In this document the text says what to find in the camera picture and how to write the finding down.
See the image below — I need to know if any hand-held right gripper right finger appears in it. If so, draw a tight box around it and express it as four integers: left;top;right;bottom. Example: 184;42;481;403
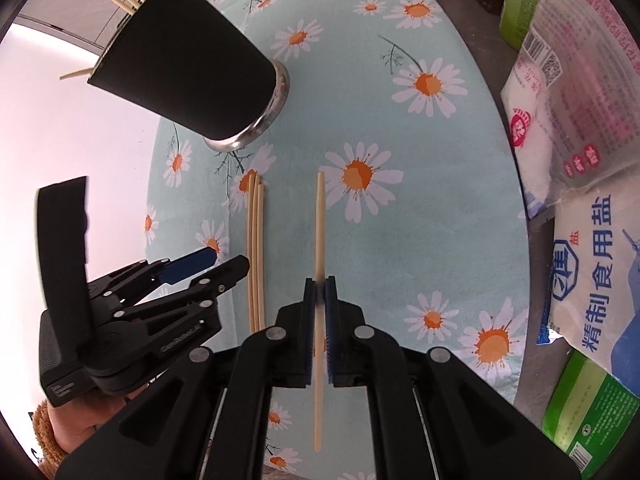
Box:
324;275;583;480

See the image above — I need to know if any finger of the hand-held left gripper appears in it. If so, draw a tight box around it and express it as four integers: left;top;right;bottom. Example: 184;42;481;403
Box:
89;249;218;306
107;255;251;361

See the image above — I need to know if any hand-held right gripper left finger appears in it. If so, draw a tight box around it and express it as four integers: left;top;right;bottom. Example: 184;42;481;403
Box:
55;277;318;480

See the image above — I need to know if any single wooden chopstick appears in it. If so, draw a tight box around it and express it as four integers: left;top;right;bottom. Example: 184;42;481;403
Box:
246;170;256;333
312;171;327;453

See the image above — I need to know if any black cup with steel base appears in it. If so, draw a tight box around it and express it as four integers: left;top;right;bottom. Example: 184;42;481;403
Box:
87;0;291;153

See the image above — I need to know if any person's left hand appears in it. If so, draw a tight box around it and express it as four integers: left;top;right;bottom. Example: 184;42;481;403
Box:
52;390;128;460

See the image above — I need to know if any daisy print tablecloth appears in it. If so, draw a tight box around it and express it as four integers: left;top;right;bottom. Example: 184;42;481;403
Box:
145;0;533;473

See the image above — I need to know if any grey cabinet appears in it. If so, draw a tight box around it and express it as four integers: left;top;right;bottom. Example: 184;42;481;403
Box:
15;0;241;61

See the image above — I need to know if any white blue salt bag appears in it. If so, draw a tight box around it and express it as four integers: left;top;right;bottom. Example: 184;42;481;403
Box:
537;182;640;376

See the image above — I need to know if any green white plastic packet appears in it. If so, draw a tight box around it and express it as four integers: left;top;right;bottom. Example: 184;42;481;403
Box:
542;350;640;478

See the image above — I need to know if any white sugar bag pink print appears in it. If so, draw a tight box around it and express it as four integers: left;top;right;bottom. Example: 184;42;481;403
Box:
500;0;640;221

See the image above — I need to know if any light green packet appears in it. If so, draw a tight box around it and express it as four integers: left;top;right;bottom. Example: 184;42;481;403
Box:
500;0;548;53

